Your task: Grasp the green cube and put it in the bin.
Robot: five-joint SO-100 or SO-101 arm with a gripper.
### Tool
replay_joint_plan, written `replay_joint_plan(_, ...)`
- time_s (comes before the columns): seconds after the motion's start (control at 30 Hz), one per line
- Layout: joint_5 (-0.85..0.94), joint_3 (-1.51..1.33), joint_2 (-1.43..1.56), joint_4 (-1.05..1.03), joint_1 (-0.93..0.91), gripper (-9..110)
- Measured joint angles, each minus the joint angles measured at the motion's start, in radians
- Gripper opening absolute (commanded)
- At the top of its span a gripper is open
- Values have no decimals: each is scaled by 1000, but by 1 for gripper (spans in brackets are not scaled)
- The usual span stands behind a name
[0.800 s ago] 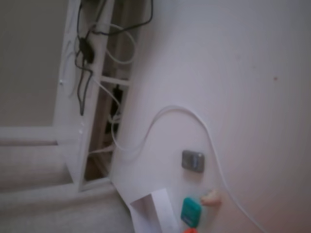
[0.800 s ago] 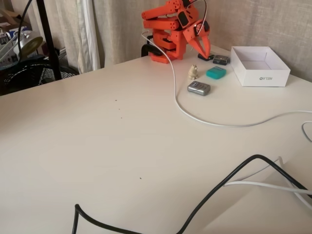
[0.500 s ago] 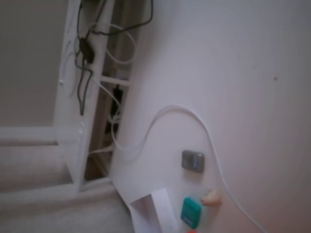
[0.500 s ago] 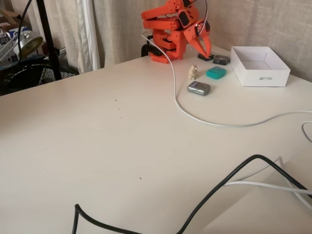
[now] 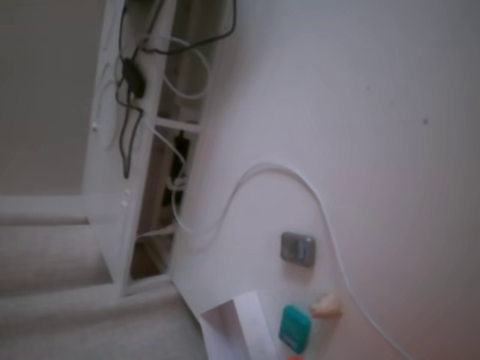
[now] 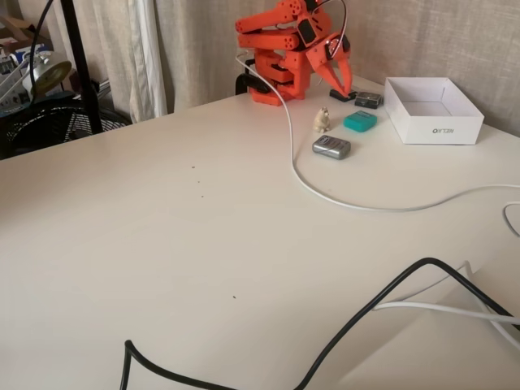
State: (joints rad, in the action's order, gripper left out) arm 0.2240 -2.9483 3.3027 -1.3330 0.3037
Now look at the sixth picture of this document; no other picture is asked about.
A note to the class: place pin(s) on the cream animal figurine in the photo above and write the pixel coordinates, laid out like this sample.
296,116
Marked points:
323,120

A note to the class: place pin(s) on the black box with grey lid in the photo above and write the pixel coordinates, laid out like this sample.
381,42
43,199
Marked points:
369,100

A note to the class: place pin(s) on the white cardboard bin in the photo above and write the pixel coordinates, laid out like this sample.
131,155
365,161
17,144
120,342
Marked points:
438,130

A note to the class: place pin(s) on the small flat black block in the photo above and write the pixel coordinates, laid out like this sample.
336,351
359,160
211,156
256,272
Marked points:
338,96

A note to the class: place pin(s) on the brown cardboard box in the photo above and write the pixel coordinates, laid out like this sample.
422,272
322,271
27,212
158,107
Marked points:
16,28

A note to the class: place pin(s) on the black table clamp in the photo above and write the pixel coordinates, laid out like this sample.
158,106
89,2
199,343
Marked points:
243,81

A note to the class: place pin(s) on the white curtain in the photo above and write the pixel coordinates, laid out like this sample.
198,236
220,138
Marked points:
134,61

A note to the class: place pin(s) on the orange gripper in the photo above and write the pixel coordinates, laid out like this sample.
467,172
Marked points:
321,58

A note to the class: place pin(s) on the grey metal tin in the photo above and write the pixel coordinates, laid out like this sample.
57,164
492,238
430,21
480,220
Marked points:
331,147

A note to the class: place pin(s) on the black floor fan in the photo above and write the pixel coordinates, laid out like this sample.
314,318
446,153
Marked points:
61,122

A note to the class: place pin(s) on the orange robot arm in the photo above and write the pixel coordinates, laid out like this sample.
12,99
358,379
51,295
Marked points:
264,40

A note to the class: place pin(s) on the beige textured curtain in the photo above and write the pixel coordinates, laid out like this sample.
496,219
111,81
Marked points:
426,36

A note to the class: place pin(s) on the silver desk lamp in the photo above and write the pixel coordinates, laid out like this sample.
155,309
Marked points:
44,69

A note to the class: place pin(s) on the green cube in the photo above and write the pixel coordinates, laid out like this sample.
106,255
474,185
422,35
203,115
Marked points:
359,121

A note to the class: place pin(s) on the black stand pole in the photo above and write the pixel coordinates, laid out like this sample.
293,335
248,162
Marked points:
83,73

